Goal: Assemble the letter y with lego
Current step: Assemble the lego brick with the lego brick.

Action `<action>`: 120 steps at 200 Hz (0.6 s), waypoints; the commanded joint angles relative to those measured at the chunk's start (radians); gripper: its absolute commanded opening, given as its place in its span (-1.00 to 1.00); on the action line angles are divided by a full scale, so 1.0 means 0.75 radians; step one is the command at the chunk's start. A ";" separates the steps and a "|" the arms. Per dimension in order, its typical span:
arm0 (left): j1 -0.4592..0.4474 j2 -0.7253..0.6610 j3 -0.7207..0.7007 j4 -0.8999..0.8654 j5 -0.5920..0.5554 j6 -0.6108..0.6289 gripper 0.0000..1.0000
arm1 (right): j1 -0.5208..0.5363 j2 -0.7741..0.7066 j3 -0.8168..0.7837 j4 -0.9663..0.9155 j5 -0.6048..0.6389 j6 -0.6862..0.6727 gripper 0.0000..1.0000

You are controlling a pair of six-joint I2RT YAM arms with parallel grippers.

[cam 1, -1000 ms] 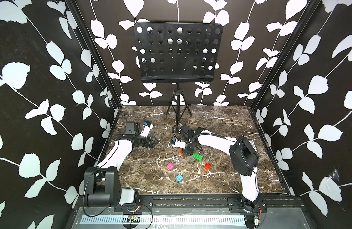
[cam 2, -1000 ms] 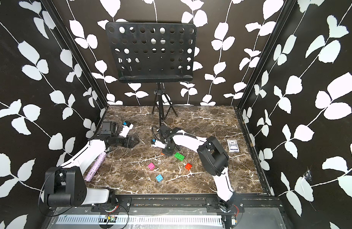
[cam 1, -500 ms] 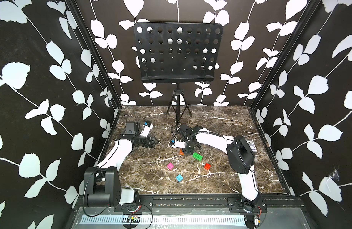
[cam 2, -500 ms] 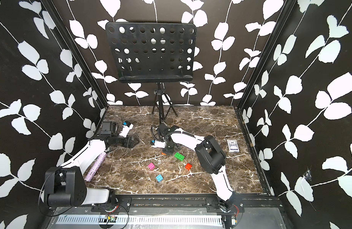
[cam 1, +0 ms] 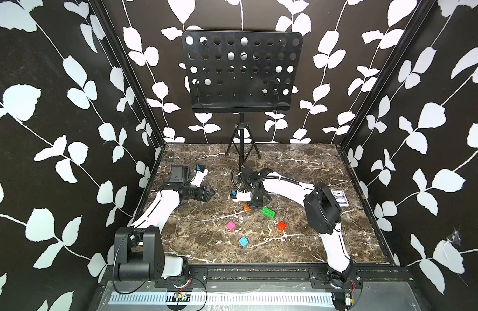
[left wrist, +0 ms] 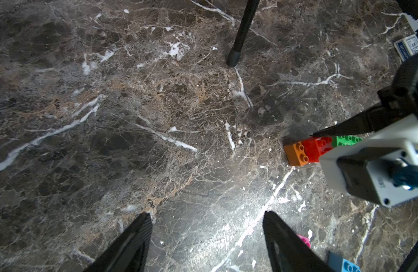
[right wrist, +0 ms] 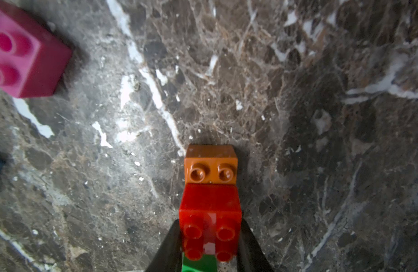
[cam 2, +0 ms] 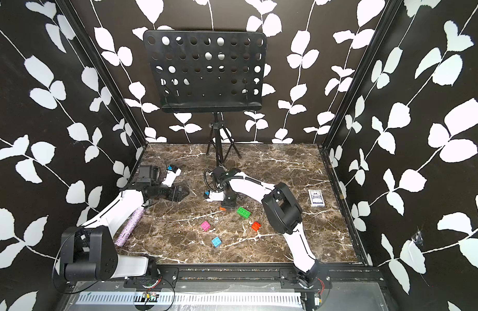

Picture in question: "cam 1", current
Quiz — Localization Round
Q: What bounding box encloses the red lego brick right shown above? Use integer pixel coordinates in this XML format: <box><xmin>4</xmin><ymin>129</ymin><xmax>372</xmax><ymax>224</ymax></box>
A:
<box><xmin>277</xmin><ymin>222</ymin><xmax>286</xmax><ymax>232</ymax></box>

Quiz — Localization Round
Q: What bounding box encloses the black music stand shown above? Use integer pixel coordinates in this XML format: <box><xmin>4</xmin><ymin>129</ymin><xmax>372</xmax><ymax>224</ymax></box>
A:
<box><xmin>182</xmin><ymin>30</ymin><xmax>303</xmax><ymax>168</ymax></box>

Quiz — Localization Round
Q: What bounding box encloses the white perforated strip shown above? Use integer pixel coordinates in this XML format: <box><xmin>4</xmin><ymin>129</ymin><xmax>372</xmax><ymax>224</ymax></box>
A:
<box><xmin>108</xmin><ymin>292</ymin><xmax>334</xmax><ymax>308</ymax></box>

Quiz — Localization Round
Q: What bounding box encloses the green lego brick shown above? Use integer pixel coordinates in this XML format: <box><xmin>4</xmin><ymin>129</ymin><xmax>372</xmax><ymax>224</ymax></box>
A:
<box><xmin>261</xmin><ymin>207</ymin><xmax>276</xmax><ymax>219</ymax></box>

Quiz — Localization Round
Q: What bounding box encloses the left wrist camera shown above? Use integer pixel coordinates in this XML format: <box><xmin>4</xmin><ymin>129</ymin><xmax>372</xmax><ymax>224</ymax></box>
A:
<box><xmin>190</xmin><ymin>165</ymin><xmax>209</xmax><ymax>187</ymax></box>

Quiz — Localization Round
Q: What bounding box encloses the blue lego brick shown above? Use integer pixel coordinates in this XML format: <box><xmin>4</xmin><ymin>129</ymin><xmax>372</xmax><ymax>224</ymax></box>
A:
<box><xmin>238</xmin><ymin>237</ymin><xmax>249</xmax><ymax>248</ymax></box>

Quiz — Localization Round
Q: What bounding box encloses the black front rail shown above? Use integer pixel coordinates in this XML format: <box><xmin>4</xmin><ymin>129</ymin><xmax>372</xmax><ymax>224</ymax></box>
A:
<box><xmin>102</xmin><ymin>264</ymin><xmax>415</xmax><ymax>290</ymax></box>

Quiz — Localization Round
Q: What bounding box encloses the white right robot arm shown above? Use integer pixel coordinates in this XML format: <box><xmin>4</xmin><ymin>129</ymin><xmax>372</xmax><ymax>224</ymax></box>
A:
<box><xmin>230</xmin><ymin>167</ymin><xmax>353</xmax><ymax>287</ymax></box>

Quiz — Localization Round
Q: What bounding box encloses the pink lego brick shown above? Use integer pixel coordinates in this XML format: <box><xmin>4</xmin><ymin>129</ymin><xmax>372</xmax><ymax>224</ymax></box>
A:
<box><xmin>226</xmin><ymin>221</ymin><xmax>237</xmax><ymax>231</ymax></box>

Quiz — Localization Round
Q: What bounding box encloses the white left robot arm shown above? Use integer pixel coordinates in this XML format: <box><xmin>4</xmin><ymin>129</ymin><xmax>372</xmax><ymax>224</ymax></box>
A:
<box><xmin>113</xmin><ymin>165</ymin><xmax>215</xmax><ymax>282</ymax></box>

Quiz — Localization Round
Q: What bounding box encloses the playing card box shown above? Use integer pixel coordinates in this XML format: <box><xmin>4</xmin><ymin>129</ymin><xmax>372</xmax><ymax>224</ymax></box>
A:
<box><xmin>331</xmin><ymin>190</ymin><xmax>349</xmax><ymax>207</ymax></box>

